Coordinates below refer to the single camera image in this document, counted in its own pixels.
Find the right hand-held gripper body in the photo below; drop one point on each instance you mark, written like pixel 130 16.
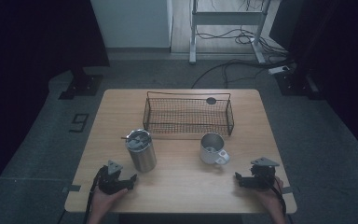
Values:
pixel 261 179

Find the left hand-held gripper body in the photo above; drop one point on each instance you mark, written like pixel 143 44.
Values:
pixel 112 183

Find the steel tumbler with lid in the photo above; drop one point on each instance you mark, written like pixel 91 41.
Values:
pixel 141 157

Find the thin metal straw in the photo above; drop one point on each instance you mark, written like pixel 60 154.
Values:
pixel 124 138

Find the person's left hand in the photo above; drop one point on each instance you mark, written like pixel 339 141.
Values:
pixel 104 202

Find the person's right hand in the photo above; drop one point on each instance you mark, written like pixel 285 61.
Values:
pixel 270 199

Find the grey tape piece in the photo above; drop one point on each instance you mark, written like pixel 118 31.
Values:
pixel 287 189
pixel 72 188

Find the black round disc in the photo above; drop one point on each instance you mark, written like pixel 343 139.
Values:
pixel 211 100

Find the black stand base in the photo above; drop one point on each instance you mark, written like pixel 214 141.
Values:
pixel 295 84
pixel 82 85

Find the white power strip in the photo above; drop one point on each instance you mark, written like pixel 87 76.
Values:
pixel 278 70

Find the dark curtain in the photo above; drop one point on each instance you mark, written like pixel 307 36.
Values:
pixel 28 62
pixel 338 46

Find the white desk frame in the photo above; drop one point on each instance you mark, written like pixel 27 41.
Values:
pixel 227 18

